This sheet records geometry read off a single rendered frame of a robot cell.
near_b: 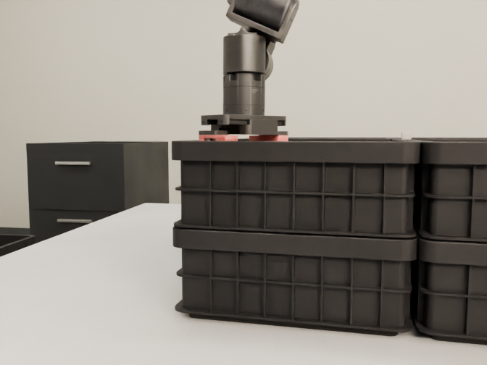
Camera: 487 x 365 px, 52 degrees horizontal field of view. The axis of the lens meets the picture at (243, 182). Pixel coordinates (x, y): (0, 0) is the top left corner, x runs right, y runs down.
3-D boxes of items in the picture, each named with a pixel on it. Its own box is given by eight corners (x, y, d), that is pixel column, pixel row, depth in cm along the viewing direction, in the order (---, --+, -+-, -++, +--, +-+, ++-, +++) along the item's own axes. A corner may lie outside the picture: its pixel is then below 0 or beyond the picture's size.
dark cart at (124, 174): (126, 351, 218) (121, 143, 209) (31, 344, 225) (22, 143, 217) (170, 303, 278) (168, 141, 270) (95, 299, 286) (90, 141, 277)
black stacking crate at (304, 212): (417, 249, 56) (420, 147, 55) (169, 236, 63) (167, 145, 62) (396, 202, 94) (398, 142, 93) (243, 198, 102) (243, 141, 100)
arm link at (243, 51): (219, 26, 65) (262, 24, 64) (229, 36, 72) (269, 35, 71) (219, 80, 66) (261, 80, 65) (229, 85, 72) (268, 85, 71)
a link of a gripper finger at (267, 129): (219, 187, 71) (219, 120, 70) (259, 184, 75) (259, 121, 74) (247, 191, 66) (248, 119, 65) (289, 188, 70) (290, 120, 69)
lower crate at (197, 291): (415, 345, 57) (419, 240, 56) (169, 321, 64) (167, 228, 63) (396, 259, 96) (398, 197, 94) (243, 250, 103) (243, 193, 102)
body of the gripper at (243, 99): (199, 129, 68) (199, 74, 67) (259, 129, 74) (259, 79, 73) (225, 129, 63) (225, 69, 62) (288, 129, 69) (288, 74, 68)
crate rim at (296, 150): (422, 164, 55) (422, 141, 55) (166, 160, 62) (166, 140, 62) (399, 151, 94) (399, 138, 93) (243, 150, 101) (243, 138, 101)
